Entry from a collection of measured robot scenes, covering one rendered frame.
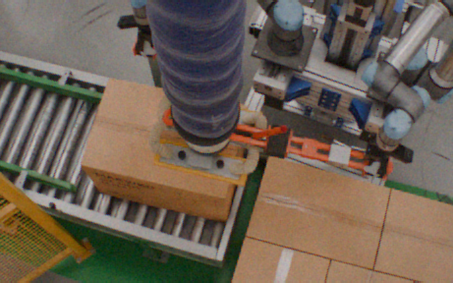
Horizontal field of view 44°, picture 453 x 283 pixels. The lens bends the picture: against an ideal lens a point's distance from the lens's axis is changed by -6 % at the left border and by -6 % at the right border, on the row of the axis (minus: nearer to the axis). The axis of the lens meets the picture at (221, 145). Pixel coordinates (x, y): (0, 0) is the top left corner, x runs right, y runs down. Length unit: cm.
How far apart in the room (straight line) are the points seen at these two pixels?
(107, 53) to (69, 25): 36
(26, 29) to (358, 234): 247
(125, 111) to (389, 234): 130
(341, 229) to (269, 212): 34
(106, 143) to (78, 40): 151
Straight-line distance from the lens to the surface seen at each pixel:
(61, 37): 382
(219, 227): 263
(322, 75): 248
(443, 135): 358
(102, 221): 265
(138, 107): 241
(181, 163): 209
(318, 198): 269
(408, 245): 273
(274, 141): 199
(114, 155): 235
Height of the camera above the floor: 311
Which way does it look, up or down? 69 degrees down
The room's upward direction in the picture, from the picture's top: 3 degrees counter-clockwise
